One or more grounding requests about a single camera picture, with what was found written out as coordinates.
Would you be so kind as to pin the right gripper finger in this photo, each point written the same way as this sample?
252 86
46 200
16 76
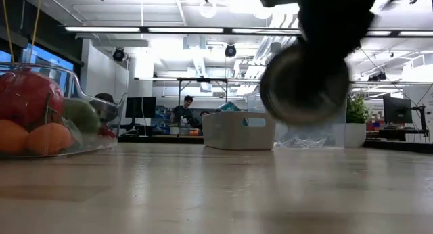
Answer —
338 27

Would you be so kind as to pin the clear plastic bottle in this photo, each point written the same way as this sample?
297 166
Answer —
304 142
275 47

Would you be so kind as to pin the silver pull-tab food can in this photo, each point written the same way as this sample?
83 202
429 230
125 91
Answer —
304 92

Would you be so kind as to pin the dark red round fruit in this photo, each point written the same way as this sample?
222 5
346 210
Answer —
30 95

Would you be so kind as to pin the green apple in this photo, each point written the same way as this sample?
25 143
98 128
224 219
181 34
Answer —
83 114

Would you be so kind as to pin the orange tomato cluster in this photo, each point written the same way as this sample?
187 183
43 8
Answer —
49 139

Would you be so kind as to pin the black hanging spotlight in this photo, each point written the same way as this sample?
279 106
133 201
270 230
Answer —
118 54
230 50

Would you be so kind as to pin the round white ceiling lamp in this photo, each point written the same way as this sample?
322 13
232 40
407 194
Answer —
262 11
208 9

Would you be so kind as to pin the window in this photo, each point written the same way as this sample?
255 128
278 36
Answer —
47 58

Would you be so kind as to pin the small potted green plant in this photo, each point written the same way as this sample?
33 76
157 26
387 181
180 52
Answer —
355 122

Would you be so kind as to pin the long ceiling light strip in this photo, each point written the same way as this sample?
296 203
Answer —
186 30

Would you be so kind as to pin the black computer monitor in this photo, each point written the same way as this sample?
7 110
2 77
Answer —
397 109
140 107

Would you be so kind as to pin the clear glass bowl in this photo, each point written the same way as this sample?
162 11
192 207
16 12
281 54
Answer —
116 132

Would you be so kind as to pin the light grey plastic bin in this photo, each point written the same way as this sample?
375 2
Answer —
236 130

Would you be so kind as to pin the person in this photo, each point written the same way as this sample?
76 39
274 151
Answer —
184 109
204 115

